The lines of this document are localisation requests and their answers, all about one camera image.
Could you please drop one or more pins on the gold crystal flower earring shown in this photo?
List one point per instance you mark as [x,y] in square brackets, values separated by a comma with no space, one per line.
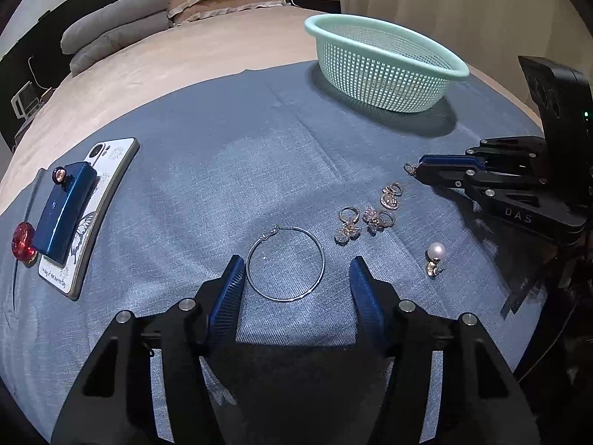
[374,220]
[348,229]

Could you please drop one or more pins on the glossy blue box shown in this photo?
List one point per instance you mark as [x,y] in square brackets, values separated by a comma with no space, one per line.
[67,213]

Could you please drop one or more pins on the blue denim cloth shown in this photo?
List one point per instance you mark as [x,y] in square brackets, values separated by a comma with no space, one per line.
[222,157]

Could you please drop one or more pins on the teal plastic mesh basket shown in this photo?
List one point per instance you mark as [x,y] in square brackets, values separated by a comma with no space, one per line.
[384,62]

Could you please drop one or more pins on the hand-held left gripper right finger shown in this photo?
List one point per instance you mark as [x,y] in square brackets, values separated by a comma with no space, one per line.
[366,294]

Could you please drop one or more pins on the grey pillow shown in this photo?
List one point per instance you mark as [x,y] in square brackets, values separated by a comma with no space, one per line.
[116,14]
[120,39]

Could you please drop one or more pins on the red round gem ornament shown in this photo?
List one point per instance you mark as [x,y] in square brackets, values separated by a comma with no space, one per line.
[23,239]

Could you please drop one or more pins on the phone with white butterfly case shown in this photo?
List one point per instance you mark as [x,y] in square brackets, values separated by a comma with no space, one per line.
[113,162]

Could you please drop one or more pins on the large silver hoop earring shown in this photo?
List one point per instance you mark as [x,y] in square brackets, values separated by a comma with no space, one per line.
[319,259]

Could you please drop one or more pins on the small pink round bead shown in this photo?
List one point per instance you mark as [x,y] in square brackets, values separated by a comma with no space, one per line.
[59,175]

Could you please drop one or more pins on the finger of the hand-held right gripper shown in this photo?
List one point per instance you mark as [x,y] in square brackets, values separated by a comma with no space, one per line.
[451,161]
[468,181]

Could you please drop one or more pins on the beige curtain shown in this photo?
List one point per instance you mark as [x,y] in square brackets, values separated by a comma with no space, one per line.
[463,4]

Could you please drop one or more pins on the beige bed cover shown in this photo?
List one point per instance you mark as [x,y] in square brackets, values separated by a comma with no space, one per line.
[194,51]

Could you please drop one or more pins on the gold heart drop earring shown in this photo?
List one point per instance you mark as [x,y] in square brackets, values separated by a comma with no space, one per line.
[390,197]

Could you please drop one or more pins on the white bedside device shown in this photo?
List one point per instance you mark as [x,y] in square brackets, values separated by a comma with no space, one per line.
[22,101]

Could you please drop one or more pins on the white pearl gold earring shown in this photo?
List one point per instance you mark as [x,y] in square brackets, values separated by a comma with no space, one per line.
[436,252]

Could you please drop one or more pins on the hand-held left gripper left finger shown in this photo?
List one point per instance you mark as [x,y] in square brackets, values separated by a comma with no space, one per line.
[230,287]

